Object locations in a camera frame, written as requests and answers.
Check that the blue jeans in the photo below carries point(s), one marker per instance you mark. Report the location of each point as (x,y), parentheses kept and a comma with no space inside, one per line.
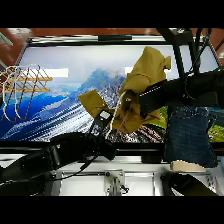
(188,136)

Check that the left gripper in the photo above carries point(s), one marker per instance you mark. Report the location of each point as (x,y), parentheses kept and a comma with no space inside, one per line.
(101,124)

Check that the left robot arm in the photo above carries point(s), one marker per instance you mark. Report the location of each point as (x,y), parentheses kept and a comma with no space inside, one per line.
(63,151)

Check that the silver frame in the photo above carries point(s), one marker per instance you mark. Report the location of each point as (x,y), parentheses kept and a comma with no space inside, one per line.
(133,166)

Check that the beige block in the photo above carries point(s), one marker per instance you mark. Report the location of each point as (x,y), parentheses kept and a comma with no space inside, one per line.
(186,166)

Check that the brown clothes hanger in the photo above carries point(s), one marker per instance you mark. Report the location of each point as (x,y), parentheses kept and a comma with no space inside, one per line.
(30,79)

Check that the mustard yellow shirt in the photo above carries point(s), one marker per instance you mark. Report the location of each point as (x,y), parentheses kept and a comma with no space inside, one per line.
(150,68)

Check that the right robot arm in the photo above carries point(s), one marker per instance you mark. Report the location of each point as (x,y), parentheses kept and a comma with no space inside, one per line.
(186,88)

